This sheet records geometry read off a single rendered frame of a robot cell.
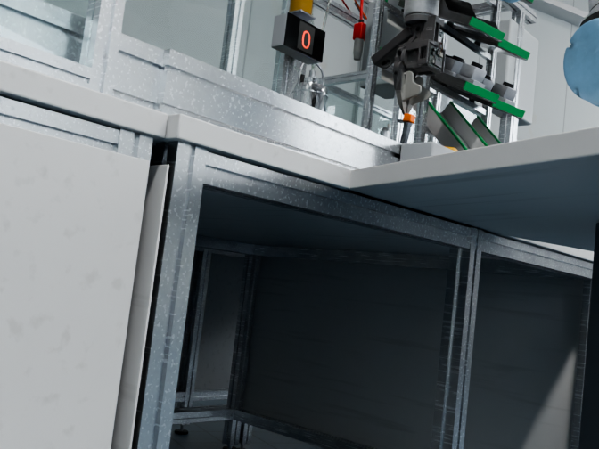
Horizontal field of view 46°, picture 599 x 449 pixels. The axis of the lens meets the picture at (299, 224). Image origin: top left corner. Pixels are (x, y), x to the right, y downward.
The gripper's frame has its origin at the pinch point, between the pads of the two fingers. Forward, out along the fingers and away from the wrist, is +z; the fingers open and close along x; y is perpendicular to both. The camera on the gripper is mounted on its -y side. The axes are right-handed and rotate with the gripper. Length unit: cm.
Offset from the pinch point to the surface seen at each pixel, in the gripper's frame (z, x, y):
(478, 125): -10, 50, -9
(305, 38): -11.6, -19.3, -13.4
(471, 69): -16.1, 22.8, 2.8
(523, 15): -95, 167, -56
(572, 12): -267, 549, -193
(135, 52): 14, -76, 12
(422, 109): -6.0, 18.9, -7.7
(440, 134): 0.2, 21.4, -3.2
